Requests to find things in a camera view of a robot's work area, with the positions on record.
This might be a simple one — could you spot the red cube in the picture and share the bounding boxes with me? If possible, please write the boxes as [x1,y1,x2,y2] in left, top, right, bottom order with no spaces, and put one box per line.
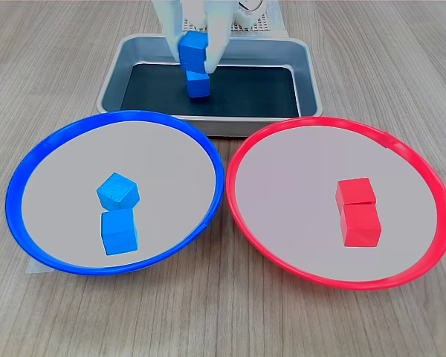
[335,177,376,205]
[340,203,382,248]

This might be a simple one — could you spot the black tray mat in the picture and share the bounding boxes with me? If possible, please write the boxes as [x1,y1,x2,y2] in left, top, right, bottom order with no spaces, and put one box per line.
[119,62,302,119]

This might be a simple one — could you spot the steel tray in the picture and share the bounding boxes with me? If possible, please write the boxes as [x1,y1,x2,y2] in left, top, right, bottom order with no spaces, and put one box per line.
[96,33,323,138]

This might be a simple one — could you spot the pale perforated base plate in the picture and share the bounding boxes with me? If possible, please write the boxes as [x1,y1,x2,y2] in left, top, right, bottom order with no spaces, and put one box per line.
[181,9,273,33]

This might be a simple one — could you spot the blue-rimmed white plate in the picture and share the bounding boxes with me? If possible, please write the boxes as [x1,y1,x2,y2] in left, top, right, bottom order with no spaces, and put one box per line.
[5,109,224,276]

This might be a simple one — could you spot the blue cube grainy face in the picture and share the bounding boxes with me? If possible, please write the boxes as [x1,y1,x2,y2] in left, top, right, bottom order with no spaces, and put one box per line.
[96,172,140,211]

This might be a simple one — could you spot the clear tape strip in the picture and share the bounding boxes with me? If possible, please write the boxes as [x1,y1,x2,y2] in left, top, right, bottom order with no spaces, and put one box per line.
[267,0,288,38]
[25,259,56,274]

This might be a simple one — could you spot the red-rimmed white plate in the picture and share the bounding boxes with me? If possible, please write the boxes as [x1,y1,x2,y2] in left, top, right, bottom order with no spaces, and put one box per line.
[225,116,446,290]

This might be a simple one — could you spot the blue cube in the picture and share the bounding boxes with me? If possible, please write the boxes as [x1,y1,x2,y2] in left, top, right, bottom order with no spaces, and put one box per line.
[178,30,209,74]
[100,208,139,257]
[185,70,211,99]

